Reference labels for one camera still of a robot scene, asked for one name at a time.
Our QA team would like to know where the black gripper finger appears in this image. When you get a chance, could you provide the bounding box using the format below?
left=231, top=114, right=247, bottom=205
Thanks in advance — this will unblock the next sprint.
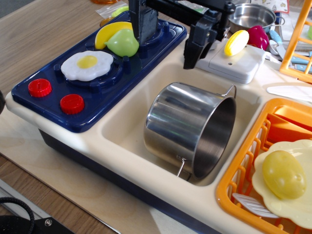
left=129, top=6, right=158, bottom=45
left=183, top=40, right=212, bottom=69

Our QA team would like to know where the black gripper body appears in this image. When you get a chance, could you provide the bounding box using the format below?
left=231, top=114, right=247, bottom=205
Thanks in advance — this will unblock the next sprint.
left=129, top=0, right=236, bottom=42

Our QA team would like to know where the steel pot in sink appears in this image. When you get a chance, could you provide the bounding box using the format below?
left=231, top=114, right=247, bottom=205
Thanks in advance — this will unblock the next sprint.
left=143, top=82, right=236, bottom=179

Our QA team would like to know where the cream toy sink unit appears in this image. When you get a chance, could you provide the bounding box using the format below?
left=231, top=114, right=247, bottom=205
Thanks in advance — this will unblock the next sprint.
left=4, top=34, right=312, bottom=234

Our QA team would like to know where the small steel pan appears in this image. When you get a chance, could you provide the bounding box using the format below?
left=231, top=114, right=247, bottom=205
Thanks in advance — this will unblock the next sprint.
left=229, top=3, right=285, bottom=34

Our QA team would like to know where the green toy pear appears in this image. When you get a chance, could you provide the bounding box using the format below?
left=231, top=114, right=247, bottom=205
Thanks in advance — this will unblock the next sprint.
left=105, top=29, right=139, bottom=57

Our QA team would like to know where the yellow toy corn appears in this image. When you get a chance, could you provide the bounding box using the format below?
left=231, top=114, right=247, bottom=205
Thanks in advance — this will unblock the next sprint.
left=224, top=30, right=249, bottom=57

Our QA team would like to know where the yellow toy banana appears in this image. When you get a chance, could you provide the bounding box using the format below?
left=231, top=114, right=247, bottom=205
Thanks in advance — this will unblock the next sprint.
left=95, top=21, right=133, bottom=50

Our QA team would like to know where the white toy faucet base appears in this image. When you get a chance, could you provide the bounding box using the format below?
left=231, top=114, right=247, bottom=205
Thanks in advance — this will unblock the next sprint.
left=196, top=39, right=265, bottom=84

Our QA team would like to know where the magenta toy fruit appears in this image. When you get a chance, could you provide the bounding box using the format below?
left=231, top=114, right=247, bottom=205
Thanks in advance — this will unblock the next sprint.
left=247, top=25, right=269, bottom=51

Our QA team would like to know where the toy fried egg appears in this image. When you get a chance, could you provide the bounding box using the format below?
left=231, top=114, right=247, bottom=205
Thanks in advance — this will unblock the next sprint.
left=61, top=51, right=114, bottom=82

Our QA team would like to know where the orange dish rack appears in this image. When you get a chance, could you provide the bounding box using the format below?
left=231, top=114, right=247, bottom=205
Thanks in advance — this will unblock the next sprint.
left=279, top=0, right=312, bottom=84

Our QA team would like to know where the blue toy stove top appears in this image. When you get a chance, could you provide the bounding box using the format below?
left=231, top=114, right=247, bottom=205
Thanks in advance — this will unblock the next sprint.
left=6, top=19, right=187, bottom=133

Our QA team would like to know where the red stove knob right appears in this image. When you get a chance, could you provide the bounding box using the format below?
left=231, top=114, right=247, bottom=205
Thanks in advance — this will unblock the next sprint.
left=59, top=94, right=85, bottom=115

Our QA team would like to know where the red stove knob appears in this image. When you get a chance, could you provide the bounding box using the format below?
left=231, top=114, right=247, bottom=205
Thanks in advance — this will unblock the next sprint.
left=28, top=78, right=52, bottom=98
left=59, top=94, right=85, bottom=115

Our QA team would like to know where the red stove knob left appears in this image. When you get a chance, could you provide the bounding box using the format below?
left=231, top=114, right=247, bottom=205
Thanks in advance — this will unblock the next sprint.
left=28, top=78, right=52, bottom=98

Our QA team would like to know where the orange dish basket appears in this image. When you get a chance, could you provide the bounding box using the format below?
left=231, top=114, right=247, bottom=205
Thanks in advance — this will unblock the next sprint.
left=216, top=98, right=312, bottom=234

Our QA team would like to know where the yellow toy potato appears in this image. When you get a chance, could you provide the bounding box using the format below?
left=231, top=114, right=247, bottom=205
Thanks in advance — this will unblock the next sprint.
left=262, top=150, right=307, bottom=199

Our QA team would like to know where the white toy fork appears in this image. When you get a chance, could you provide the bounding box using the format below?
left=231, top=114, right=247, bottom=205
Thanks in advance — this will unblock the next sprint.
left=232, top=193, right=279, bottom=218

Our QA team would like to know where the cream flower plate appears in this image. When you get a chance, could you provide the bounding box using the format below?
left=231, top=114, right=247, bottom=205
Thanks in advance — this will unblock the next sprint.
left=252, top=139, right=312, bottom=229

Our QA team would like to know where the blue handled toy utensil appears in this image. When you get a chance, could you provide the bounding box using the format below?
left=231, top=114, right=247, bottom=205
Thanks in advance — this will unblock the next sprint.
left=269, top=30, right=286, bottom=59

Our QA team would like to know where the black cable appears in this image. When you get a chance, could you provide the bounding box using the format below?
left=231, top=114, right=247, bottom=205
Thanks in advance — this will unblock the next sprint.
left=0, top=196, right=35, bottom=234

